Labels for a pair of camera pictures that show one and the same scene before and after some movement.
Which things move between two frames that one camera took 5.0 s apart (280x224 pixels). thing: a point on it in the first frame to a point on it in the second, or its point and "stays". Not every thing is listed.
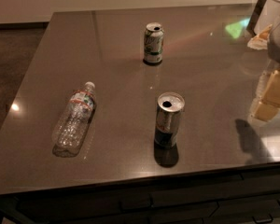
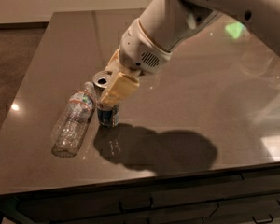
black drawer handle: [151, 204] stays
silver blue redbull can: [168, 119] to [107, 114]
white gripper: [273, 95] to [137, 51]
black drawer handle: [263, 221] stays
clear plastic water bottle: [69, 133] stays
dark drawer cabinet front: [259, 195] stays
